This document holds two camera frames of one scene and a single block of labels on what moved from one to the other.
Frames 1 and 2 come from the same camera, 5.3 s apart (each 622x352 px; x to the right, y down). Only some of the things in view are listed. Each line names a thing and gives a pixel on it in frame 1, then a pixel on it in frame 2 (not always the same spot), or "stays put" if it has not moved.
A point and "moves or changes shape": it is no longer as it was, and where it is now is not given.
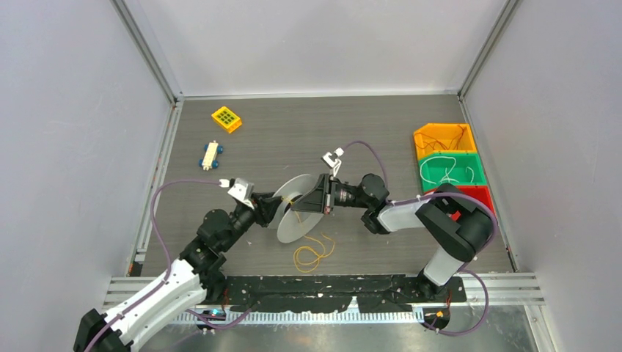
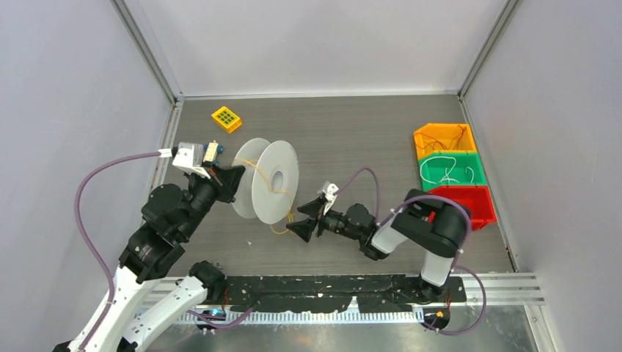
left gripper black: [265, 207] -> [229, 177]
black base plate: [312, 294] stays put
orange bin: [444, 138] stays put
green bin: [459, 169] stays put
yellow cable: [288, 199] -> [273, 191]
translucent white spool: [292, 224] moves or changes shape
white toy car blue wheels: [209, 160] stays put
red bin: [480, 192] stays put
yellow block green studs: [227, 119] stays put
